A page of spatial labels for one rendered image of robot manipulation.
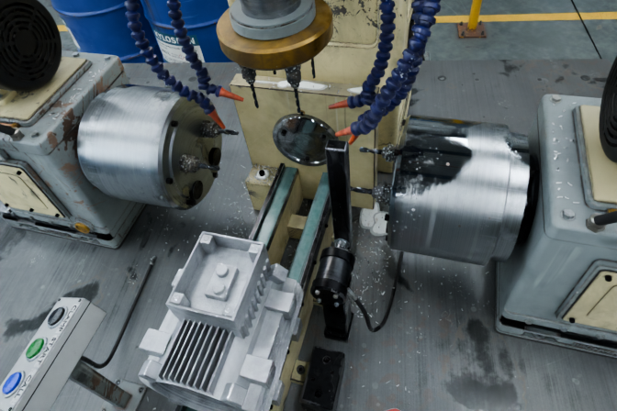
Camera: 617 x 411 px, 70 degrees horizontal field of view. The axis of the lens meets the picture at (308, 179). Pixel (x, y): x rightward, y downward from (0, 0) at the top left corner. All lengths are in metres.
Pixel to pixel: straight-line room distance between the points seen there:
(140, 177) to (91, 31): 2.00
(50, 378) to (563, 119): 0.87
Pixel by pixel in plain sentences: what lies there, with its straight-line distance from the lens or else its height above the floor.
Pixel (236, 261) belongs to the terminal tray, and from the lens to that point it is 0.68.
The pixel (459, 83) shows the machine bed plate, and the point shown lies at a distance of 1.46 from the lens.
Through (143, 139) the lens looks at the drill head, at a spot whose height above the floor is 1.14.
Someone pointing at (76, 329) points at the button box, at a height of 1.06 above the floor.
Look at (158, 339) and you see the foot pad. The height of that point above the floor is 1.07.
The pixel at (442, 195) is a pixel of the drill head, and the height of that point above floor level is 1.13.
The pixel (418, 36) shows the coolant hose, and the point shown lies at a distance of 0.58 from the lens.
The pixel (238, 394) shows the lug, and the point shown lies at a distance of 0.63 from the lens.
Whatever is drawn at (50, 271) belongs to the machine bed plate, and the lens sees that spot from 1.24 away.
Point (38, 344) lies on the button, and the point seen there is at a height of 1.08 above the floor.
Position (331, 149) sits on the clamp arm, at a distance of 0.60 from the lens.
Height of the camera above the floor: 1.68
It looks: 49 degrees down
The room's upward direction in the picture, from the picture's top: 9 degrees counter-clockwise
